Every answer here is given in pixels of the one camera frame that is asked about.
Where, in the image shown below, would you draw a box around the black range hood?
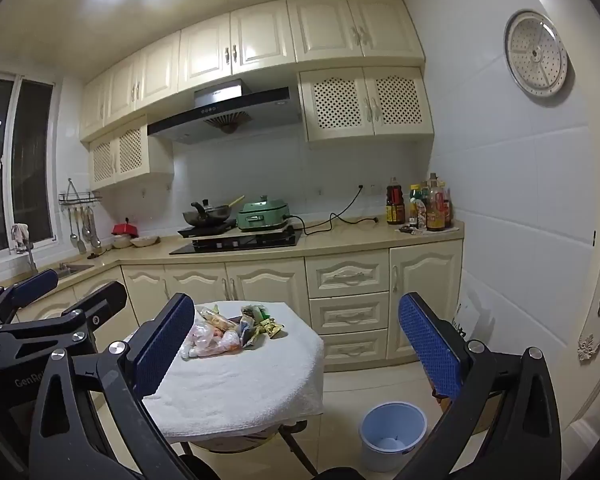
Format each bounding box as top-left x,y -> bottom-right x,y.
147,79 -> 304,145

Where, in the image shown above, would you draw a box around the pile of assorted wrappers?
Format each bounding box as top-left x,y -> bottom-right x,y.
180,302 -> 286,361

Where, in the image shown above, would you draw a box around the cream cabinet drawer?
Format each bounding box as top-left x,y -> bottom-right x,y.
322,329 -> 389,359
308,292 -> 390,335
305,252 -> 390,297

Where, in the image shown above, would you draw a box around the black power cable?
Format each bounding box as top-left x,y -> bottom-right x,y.
287,185 -> 379,237

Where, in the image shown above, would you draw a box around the cream upper wall cabinets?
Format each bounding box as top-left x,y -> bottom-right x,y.
79,0 -> 426,142

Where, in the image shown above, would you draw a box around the light blue plastic bin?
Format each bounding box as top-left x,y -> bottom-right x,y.
358,401 -> 429,474

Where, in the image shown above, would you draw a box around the steel kitchen sink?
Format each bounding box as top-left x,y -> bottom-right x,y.
55,261 -> 96,279

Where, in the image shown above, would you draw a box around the black glass gas stove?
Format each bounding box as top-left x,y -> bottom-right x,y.
168,225 -> 302,256

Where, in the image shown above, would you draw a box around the white towel table cover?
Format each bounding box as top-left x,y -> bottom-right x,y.
142,300 -> 326,444

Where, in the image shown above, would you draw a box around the white printed box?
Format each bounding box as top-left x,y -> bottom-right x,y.
450,299 -> 482,342

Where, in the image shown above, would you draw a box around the wide lattice door cabinet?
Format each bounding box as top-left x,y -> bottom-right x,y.
298,66 -> 435,150

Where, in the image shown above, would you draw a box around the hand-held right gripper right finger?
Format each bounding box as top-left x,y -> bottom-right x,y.
392,292 -> 564,480

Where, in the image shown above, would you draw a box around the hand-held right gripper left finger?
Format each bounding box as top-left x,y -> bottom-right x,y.
29,292 -> 197,480

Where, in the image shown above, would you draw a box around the round metal steamer plate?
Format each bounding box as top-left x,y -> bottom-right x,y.
503,9 -> 570,99

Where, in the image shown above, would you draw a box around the yellow capped oil bottle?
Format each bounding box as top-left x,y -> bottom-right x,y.
407,184 -> 424,229

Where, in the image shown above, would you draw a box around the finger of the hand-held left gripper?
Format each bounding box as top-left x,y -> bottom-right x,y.
0,280 -> 129,361
0,269 -> 60,330

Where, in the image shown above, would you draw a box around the metal sink faucet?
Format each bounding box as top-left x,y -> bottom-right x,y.
11,224 -> 39,275

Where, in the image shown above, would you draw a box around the black induction cooker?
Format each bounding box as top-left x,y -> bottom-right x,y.
177,220 -> 239,239

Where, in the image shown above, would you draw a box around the folding table frame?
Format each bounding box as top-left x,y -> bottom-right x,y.
179,419 -> 322,477

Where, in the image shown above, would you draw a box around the cream base kitchen cabinets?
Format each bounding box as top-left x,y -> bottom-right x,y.
15,240 -> 465,362

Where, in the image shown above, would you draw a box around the dark wok with lid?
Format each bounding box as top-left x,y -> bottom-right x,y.
182,195 -> 246,228

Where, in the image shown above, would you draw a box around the white framed window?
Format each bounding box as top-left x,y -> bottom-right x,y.
0,72 -> 62,262

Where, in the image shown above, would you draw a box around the dark sauce bottle red label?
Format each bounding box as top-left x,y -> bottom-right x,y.
385,177 -> 406,225

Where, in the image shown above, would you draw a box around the clear plastic bottle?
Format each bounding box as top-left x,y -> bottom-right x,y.
417,197 -> 434,231

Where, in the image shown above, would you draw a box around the small lattice door cabinet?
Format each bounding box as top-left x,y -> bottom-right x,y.
88,115 -> 175,191

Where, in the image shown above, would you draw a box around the wire wall utensil rack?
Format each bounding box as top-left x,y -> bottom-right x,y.
58,178 -> 104,207

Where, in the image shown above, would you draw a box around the green electric cooker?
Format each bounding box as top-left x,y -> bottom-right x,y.
236,195 -> 292,234

